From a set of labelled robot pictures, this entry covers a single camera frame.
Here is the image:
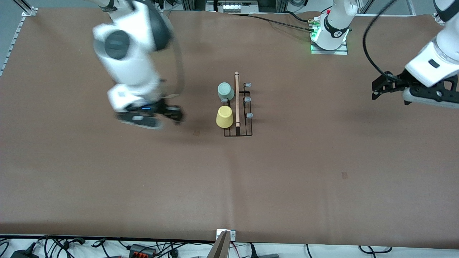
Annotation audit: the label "tangled black floor cables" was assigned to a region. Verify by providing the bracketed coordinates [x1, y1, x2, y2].
[0, 235, 216, 258]

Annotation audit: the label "yellow plastic cup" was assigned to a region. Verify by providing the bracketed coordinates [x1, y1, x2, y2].
[216, 105, 234, 129]

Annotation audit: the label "pale green plastic cup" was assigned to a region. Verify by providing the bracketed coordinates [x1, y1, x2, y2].
[217, 82, 235, 101]

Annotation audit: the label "black wire cup holder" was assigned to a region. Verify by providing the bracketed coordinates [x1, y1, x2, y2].
[219, 71, 253, 137]

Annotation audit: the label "black cable on table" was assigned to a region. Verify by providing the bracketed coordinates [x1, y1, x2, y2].
[229, 11, 317, 33]

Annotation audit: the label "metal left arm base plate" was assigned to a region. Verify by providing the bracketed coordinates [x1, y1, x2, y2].
[311, 39, 349, 55]

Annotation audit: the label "black orange connector box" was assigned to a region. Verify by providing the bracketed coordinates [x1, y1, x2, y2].
[129, 244, 157, 257]

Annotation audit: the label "black power adapter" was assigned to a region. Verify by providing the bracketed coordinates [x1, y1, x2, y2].
[11, 249, 39, 258]

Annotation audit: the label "white power strip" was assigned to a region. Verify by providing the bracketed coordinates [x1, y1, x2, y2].
[214, 0, 259, 13]

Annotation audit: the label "aluminium frame rail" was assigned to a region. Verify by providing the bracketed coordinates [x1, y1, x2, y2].
[0, 0, 38, 72]

